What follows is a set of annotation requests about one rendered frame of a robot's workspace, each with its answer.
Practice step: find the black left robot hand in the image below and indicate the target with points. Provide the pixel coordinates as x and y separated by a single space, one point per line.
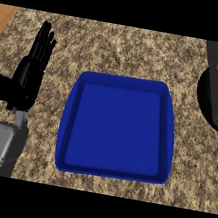
27 79

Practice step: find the blue square tray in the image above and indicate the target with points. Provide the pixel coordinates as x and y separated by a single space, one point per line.
117 129

